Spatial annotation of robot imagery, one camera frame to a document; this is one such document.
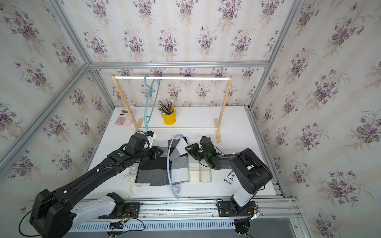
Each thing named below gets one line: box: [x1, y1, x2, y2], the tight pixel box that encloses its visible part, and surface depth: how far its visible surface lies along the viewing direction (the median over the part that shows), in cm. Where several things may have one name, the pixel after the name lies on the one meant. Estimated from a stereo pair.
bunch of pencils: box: [155, 98, 174, 115], surface depth 106 cm
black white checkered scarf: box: [135, 136, 190, 187], surface depth 85 cm
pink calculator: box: [115, 109, 135, 128], surface depth 113 cm
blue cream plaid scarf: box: [169, 154, 212, 184], surface depth 86 cm
